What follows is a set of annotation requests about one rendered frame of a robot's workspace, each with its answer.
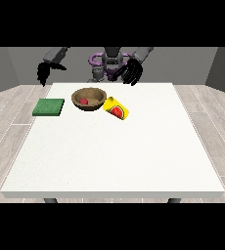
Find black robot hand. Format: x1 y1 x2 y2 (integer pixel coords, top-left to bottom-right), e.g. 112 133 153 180
36 61 68 88
112 57 144 87

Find green square pad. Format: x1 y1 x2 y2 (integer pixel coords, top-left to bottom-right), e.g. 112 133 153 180
31 98 66 117

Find brown wooden bowl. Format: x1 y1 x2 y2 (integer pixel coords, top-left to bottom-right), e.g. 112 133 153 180
70 87 108 112

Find grey robot trunk purple rings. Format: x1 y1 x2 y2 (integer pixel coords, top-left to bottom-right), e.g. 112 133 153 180
86 47 134 84

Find yellow cup with melon print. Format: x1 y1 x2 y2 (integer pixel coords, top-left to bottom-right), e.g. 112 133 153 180
102 96 130 121

